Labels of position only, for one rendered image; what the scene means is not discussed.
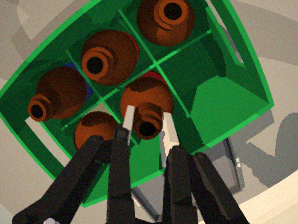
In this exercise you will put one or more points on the green crate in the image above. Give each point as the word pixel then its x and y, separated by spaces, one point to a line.
pixel 221 94

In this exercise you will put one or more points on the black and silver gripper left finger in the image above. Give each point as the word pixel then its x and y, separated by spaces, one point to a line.
pixel 61 201

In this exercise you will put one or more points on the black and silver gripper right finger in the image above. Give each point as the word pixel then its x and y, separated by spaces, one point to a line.
pixel 213 198

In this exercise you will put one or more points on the grey square tray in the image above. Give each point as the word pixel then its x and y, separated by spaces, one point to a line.
pixel 149 195

